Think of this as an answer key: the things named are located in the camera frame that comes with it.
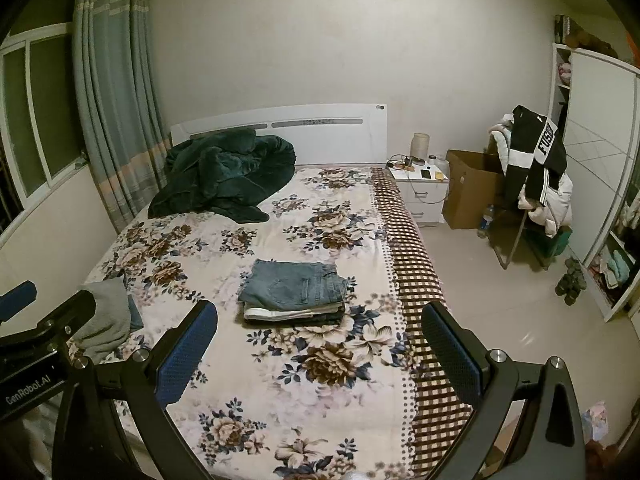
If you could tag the white nightstand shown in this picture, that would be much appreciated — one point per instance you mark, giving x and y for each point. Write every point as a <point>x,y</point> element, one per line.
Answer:
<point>425,197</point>

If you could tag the white framed window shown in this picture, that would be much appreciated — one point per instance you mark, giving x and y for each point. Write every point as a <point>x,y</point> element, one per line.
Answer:
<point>35,110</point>

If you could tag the brown plush toy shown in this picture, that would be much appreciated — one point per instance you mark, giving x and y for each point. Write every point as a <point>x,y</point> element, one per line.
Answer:
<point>590,42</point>

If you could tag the green storage box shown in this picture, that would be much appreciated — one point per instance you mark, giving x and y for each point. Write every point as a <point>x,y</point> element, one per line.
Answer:
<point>560,242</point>

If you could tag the dark shoes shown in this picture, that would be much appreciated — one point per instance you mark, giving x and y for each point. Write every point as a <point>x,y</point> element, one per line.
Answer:
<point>570,280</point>

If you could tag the folded blue jeans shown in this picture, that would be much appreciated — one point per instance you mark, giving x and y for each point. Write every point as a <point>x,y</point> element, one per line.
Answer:
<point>292,282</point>

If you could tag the white bed headboard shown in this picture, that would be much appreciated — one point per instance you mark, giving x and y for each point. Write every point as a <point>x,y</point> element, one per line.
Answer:
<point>320,132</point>

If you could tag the brown cardboard box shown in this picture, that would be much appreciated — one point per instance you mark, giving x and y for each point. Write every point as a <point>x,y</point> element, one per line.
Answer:
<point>467,192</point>

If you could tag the pile of folded clothes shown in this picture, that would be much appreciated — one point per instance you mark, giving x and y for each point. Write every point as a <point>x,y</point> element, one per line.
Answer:
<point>612,267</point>

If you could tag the metal frame chair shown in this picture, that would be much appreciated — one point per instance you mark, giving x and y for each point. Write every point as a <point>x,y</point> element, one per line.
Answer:
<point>510,240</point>

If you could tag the black and white jacket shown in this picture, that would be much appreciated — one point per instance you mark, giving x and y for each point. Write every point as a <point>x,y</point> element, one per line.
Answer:
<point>530,155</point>

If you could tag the grey pants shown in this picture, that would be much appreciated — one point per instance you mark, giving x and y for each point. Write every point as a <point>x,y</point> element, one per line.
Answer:
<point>102,317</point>

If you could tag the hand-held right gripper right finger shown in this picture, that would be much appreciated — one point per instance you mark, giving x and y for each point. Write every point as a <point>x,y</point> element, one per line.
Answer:
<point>452,355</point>

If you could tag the clear water bottle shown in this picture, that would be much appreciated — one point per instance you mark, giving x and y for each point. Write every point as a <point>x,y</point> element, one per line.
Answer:
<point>485,222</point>

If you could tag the floral bed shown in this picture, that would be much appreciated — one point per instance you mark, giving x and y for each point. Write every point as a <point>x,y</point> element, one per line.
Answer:
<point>280,390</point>

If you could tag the grey-blue striped curtain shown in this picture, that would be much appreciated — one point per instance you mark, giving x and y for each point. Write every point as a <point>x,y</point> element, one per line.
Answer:
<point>115,90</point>

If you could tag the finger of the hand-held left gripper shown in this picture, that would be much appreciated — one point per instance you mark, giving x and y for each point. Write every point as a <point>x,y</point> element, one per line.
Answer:
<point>15,299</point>
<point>60,315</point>

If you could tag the white puffy jacket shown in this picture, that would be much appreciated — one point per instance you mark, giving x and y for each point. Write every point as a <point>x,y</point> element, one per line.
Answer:
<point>552,207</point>

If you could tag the white wardrobe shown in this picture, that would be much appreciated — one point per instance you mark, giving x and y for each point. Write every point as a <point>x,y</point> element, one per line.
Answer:
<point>595,135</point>

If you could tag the folded white pants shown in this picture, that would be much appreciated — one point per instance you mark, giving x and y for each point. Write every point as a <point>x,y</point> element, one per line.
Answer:
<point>270,313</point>

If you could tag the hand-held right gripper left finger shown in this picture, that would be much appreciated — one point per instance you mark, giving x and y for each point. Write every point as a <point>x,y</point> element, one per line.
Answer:
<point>186,347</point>

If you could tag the dark green fleece blanket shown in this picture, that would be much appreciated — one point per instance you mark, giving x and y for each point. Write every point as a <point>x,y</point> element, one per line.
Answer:
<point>220,172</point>

